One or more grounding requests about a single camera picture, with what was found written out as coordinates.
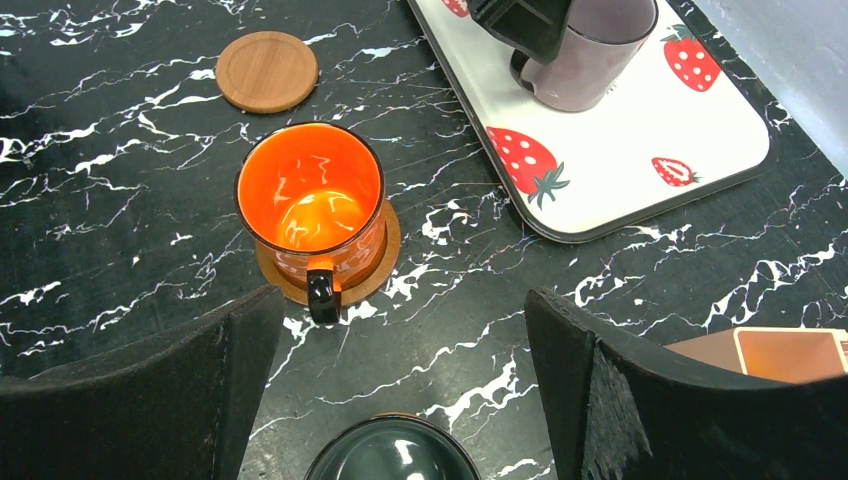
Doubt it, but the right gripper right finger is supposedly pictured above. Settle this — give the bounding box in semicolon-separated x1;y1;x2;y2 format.
525;288;847;479

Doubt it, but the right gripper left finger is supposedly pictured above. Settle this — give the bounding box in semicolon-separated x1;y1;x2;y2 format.
1;286;284;479

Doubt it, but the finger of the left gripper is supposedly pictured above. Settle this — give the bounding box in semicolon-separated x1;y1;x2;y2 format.
467;0;573;65

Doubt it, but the lilac mug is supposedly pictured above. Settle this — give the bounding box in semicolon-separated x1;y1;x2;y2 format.
510;0;659;112

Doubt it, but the dark ringed wooden coaster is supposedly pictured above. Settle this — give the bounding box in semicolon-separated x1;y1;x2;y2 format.
256;200;401;307

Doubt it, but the white strawberry tray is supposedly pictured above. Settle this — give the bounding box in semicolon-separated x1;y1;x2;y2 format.
411;1;779;243

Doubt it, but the dark green mug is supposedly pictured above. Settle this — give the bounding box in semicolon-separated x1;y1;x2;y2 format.
305;413;481;480

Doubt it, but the orange mug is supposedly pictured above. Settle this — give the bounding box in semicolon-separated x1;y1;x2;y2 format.
233;122;387;324

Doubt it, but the smooth wooden coaster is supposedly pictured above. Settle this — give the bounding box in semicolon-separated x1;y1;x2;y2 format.
214;31;319;114

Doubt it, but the pink desk file organizer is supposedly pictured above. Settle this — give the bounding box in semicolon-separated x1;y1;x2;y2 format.
666;327;847;384

